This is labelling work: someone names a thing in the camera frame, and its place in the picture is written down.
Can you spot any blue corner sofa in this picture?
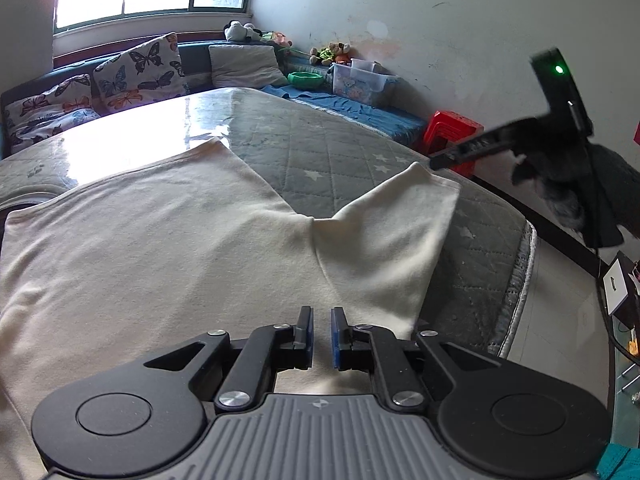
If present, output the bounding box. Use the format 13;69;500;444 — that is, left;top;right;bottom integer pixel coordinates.
0;39;429;162

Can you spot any brown plush toy pile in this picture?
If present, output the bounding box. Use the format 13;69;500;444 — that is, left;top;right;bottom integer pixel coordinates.
309;42;352;66

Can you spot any beige plain cushion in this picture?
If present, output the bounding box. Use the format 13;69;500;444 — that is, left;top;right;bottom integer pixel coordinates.
208;44;288;89

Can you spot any black white plush toy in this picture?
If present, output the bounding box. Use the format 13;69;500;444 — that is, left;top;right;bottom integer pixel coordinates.
224;21;262;42

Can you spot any small butterfly cushion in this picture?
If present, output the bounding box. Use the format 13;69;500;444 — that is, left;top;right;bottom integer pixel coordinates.
4;74;100;155

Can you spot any green plastic bowl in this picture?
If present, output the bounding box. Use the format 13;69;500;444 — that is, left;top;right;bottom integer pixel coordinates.
286;70;324;90

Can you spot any large butterfly cushion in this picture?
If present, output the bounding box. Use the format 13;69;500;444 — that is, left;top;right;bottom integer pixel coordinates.
93;32;189;113

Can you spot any blue blanket on sofa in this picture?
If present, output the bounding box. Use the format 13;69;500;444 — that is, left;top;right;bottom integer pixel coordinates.
262;84;427;148

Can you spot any grey quilted table cover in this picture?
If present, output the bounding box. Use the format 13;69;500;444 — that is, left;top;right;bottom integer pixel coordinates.
1;89;537;356

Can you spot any clear plastic storage box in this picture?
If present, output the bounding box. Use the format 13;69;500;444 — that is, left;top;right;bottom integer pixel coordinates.
332;64;399;107

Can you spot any cream t-shirt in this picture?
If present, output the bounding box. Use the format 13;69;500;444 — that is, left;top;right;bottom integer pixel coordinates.
1;141;460;479

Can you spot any red plastic stool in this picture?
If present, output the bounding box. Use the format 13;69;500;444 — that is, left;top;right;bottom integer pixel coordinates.
414;110;484;155

